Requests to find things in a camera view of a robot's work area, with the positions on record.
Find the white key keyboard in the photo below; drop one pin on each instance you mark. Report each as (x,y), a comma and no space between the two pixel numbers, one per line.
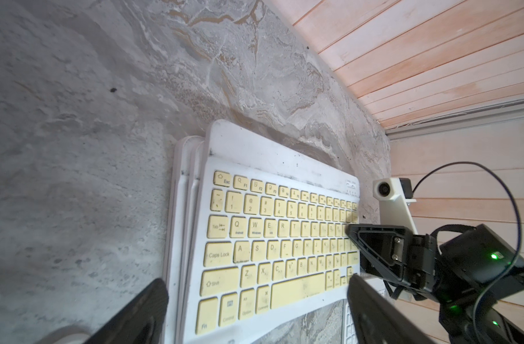
(349,332)

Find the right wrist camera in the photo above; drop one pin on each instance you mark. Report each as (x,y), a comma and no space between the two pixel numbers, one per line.
(394,196)

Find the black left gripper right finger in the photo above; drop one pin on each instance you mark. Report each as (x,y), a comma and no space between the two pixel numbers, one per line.
(376,320)

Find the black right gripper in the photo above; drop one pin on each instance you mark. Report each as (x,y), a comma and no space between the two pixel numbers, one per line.
(473,271)

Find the yellow key keyboard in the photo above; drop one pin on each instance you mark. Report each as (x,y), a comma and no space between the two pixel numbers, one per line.
(268,242)

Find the aluminium frame bar back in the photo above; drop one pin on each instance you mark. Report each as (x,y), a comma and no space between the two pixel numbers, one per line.
(478,116)

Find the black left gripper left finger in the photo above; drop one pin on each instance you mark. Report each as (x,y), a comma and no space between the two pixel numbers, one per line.
(140,321)

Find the pink keyboard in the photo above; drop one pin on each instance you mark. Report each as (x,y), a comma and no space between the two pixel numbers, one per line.
(173,249)
(189,215)

